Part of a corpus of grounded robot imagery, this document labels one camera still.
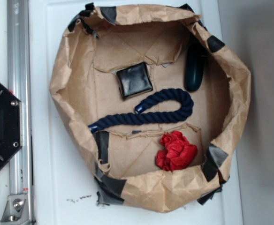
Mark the black square box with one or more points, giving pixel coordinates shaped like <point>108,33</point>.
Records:
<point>134,80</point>

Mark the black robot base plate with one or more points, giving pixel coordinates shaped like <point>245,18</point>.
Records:
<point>10,125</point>

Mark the brown paper bag tray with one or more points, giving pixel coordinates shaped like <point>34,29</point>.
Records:
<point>119,139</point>

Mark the metal corner bracket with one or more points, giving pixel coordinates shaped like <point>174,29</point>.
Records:
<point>16,211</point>

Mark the crumpled red paper ball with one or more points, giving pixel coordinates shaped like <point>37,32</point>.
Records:
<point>178,153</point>

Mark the aluminium extrusion rail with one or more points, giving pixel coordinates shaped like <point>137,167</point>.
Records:
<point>21,174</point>

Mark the dark green oval case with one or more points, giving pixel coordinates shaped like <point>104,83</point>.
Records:
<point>195,64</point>

